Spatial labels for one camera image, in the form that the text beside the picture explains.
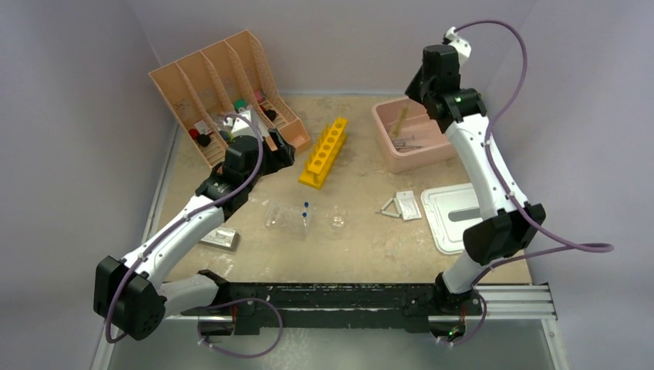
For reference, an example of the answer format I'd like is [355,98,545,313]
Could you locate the wooden bristle brush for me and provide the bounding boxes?
[389,103,410,138]

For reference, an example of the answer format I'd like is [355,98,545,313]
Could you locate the clear well plate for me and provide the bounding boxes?
[265,201,312,239]

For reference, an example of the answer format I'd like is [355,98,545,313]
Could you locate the metal crucible tongs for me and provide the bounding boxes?
[392,140,423,153]

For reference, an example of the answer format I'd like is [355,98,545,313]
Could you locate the metal clay triangle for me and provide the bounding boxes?
[377,197,401,218]

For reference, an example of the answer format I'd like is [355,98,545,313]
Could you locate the white plastic bin lid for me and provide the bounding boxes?
[420,183,531,256]

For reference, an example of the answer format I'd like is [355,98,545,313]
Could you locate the white packet pouch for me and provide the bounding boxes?
[395,190,422,221]

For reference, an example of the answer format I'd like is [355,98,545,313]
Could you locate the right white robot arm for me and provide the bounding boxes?
[405,45,545,314]

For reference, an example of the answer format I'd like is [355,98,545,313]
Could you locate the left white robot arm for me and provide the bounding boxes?
[93,129,296,344]

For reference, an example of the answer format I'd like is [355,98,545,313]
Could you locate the pink plastic bin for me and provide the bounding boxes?
[371,97,457,173]

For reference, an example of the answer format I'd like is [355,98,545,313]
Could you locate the yellow test tube rack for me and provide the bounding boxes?
[298,117,349,190]

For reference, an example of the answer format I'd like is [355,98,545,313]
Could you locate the green capped tube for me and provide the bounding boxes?
[234,99,248,113]

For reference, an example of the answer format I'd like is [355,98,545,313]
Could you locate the black rubber stopper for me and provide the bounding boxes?
[196,134,211,147]

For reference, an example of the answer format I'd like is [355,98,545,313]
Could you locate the white slide box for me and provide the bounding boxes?
[200,227,240,251]

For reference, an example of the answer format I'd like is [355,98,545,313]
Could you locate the peach plastic file organizer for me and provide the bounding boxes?
[149,30,312,167]

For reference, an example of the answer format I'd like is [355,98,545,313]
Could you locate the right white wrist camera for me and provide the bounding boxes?
[443,27,471,66]

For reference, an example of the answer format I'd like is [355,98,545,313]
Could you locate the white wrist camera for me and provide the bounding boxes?
[224,109,268,138]
[443,27,471,66]

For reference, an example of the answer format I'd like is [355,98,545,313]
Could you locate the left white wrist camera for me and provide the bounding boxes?
[224,109,268,138]

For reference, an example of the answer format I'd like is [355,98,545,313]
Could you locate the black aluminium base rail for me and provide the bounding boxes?
[104,281,558,338]

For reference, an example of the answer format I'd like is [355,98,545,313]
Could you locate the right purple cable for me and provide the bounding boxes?
[452,20,614,348]

